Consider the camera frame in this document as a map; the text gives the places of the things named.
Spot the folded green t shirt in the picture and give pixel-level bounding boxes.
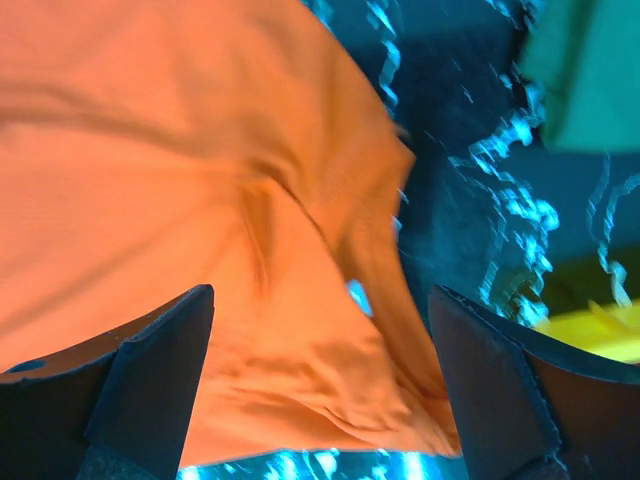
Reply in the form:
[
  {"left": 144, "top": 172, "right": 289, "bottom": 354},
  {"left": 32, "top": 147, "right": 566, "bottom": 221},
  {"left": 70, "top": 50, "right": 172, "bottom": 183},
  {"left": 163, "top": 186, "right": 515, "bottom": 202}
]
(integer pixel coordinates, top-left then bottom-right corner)
[{"left": 519, "top": 0, "right": 639, "bottom": 154}]

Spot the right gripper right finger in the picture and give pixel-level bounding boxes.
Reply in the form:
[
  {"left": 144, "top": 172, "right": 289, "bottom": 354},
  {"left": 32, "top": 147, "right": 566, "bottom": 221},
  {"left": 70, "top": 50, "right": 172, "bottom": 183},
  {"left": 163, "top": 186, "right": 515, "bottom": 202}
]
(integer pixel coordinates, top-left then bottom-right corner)
[{"left": 429, "top": 286, "right": 639, "bottom": 479}]

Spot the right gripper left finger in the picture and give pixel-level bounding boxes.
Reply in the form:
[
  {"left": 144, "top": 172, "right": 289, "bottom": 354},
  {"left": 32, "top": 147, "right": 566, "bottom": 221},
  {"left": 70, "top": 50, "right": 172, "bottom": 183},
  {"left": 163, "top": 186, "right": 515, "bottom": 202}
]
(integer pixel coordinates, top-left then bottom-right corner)
[{"left": 1, "top": 285, "right": 214, "bottom": 479}]

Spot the yellow plastic bin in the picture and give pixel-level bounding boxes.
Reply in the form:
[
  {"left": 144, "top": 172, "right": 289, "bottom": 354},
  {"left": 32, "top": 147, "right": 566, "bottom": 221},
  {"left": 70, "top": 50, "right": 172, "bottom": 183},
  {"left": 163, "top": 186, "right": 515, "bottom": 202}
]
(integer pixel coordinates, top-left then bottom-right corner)
[{"left": 534, "top": 258, "right": 639, "bottom": 365}]

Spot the orange t shirt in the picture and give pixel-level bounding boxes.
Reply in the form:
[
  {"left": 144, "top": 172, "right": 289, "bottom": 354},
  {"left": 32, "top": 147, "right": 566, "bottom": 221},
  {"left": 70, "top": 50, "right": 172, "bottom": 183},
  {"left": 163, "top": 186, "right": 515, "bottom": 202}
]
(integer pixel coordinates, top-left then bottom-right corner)
[{"left": 1, "top": 1, "right": 460, "bottom": 466}]

